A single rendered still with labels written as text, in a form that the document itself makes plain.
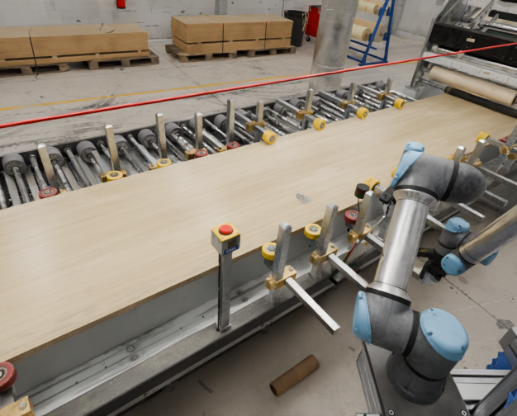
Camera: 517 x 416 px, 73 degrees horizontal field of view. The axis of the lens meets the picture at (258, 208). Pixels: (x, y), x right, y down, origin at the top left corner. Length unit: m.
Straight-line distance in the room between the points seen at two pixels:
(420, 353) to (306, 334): 1.47
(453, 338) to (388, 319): 0.14
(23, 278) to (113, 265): 0.31
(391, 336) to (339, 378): 1.36
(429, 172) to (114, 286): 1.12
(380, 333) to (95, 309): 0.94
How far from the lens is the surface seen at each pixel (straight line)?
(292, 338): 2.35
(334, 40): 5.34
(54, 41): 6.80
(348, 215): 1.80
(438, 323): 0.98
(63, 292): 1.47
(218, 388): 2.17
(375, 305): 0.95
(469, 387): 1.33
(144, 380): 1.43
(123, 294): 1.40
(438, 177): 1.04
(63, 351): 1.52
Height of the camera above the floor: 1.96
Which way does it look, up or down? 37 degrees down
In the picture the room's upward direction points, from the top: 5 degrees clockwise
